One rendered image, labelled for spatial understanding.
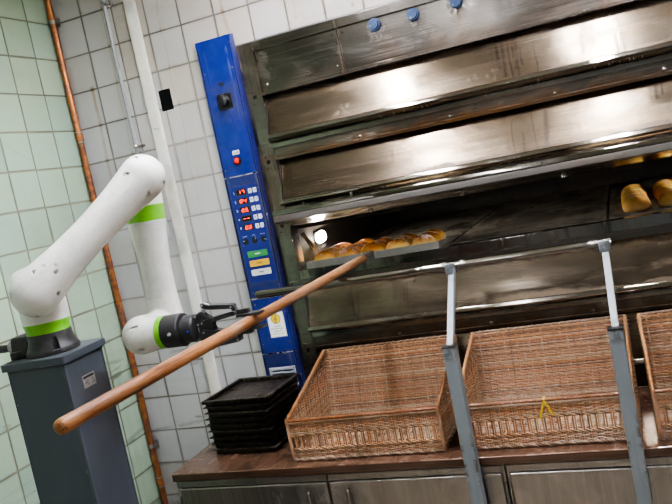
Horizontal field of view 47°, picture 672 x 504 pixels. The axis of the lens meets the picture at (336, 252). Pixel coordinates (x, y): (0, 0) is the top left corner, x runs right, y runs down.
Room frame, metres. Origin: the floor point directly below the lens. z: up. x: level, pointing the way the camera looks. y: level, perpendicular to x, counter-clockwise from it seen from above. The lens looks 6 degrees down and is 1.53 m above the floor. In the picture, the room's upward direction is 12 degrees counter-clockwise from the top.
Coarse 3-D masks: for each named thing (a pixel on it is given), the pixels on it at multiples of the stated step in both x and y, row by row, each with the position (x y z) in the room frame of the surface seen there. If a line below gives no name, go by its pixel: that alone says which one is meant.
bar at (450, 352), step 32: (512, 256) 2.41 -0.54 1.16; (544, 256) 2.38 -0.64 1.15; (608, 256) 2.29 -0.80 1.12; (288, 288) 2.70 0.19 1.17; (320, 288) 2.65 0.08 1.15; (448, 288) 2.44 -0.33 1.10; (608, 288) 2.21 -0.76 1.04; (448, 320) 2.36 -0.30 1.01; (448, 352) 2.27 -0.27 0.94; (640, 448) 2.10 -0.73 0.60; (480, 480) 2.27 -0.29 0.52; (640, 480) 2.10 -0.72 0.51
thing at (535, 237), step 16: (592, 224) 2.67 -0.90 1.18; (608, 224) 2.66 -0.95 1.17; (624, 224) 2.64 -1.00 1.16; (640, 224) 2.62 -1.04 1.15; (656, 224) 2.60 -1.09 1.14; (480, 240) 2.85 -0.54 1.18; (496, 240) 2.80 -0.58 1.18; (512, 240) 2.78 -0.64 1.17; (528, 240) 2.76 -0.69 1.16; (544, 240) 2.74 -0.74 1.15; (400, 256) 2.93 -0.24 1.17; (416, 256) 2.91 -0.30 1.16; (432, 256) 2.89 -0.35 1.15; (448, 256) 2.86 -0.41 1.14; (304, 272) 3.08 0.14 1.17; (320, 272) 3.05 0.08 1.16
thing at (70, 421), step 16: (336, 272) 2.58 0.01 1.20; (304, 288) 2.32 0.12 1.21; (272, 304) 2.12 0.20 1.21; (288, 304) 2.19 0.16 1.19; (240, 320) 1.95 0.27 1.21; (256, 320) 1.99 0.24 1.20; (224, 336) 1.83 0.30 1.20; (192, 352) 1.70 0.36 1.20; (160, 368) 1.58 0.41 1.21; (176, 368) 1.63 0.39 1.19; (128, 384) 1.48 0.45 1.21; (144, 384) 1.52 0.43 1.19; (96, 400) 1.39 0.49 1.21; (112, 400) 1.42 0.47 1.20; (64, 416) 1.31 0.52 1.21; (80, 416) 1.33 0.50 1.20; (64, 432) 1.30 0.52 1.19
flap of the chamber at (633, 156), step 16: (656, 144) 2.46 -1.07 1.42; (576, 160) 2.54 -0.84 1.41; (592, 160) 2.52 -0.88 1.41; (608, 160) 2.50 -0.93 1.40; (624, 160) 2.54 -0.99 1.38; (640, 160) 2.59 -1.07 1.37; (496, 176) 2.64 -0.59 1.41; (512, 176) 2.62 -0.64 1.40; (528, 176) 2.61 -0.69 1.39; (544, 176) 2.66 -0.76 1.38; (560, 176) 2.72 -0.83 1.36; (416, 192) 2.74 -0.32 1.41; (432, 192) 2.72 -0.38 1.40; (448, 192) 2.74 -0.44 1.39; (320, 208) 2.88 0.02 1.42; (336, 208) 2.85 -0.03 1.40; (352, 208) 2.83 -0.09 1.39; (368, 208) 2.89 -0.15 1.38; (384, 208) 2.96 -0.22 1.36; (288, 224) 3.05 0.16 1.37
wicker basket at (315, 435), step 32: (352, 352) 2.98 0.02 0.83; (384, 352) 2.93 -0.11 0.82; (416, 352) 2.89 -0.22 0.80; (320, 384) 2.93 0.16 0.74; (384, 384) 2.91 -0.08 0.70; (416, 384) 2.86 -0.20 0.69; (448, 384) 2.59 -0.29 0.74; (288, 416) 2.62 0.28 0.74; (320, 416) 2.87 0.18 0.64; (352, 416) 2.51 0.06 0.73; (384, 416) 2.47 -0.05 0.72; (416, 416) 2.43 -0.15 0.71; (448, 416) 2.52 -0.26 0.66; (320, 448) 2.56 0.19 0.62; (352, 448) 2.52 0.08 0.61; (384, 448) 2.48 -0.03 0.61; (416, 448) 2.44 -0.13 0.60
